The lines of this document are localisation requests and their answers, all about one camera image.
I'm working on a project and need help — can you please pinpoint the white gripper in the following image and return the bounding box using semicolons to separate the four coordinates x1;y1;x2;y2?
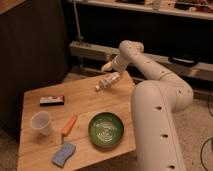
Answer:
101;55;128;72

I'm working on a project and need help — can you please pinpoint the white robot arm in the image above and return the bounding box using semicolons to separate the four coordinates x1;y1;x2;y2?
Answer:
102;40;193;171

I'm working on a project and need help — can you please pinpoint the green ceramic bowl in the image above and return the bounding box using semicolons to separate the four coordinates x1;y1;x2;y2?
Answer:
88;112;124;148

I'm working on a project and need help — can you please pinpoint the vertical metal pole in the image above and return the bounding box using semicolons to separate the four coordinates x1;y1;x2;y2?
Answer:
72;0;83;44

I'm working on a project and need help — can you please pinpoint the black rectangular box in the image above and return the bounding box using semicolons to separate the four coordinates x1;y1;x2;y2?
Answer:
39;96;65;106

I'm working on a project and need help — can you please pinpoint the wooden folding table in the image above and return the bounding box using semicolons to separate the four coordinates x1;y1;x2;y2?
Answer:
18;73;135;171

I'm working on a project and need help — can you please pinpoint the clear plastic cup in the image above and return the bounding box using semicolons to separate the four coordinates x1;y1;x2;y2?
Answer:
30;111;52;136

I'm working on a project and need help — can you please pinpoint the blue sponge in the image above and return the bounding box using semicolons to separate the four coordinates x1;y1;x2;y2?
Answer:
51;142;76;168

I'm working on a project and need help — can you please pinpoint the black handle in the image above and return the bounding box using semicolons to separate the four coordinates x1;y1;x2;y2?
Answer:
168;57;198;67

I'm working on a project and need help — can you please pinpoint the metal shelf rail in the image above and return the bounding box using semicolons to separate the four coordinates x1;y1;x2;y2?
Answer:
69;41;213;81

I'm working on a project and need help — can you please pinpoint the black cable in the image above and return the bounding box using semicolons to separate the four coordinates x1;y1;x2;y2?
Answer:
199;93;213;171

